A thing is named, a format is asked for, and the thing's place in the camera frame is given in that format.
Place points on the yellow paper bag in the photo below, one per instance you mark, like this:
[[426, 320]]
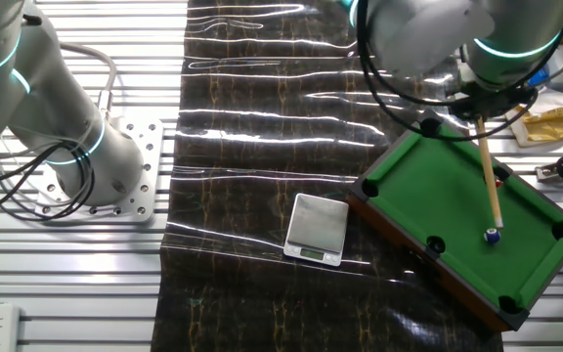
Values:
[[550, 124]]

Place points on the silver digital scale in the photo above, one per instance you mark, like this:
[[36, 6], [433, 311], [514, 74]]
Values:
[[316, 225]]

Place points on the black marble pattern mat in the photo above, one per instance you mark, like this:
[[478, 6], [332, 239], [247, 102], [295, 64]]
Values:
[[262, 195]]

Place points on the wooden pool cue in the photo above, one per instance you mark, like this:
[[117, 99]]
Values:
[[489, 171]]

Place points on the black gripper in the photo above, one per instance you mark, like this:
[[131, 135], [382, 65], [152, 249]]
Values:
[[494, 105]]

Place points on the blue striped pool ball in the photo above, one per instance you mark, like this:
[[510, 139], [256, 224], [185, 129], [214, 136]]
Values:
[[492, 236]]

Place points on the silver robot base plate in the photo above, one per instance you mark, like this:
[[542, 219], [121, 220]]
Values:
[[140, 195]]

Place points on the mini green pool table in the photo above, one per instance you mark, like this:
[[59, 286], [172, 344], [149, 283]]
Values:
[[457, 220]]

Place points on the red and yellow pool ball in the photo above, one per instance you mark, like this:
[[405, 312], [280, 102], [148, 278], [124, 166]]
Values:
[[499, 184]]

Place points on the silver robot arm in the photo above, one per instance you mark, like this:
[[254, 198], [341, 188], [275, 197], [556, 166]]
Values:
[[42, 107]]

